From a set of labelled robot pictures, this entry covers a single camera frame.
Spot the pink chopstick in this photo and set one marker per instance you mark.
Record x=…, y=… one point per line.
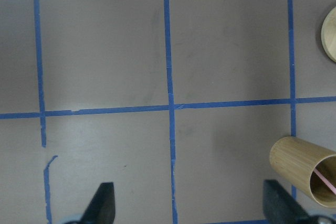
x=325, y=181

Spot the bamboo chopstick holder cup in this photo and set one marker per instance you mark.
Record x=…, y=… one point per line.
x=295, y=159

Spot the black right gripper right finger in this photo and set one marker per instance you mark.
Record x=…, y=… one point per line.
x=280, y=207

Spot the wooden cup tree stand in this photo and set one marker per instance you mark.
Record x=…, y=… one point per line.
x=328, y=34

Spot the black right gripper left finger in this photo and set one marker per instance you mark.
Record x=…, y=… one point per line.
x=101, y=208

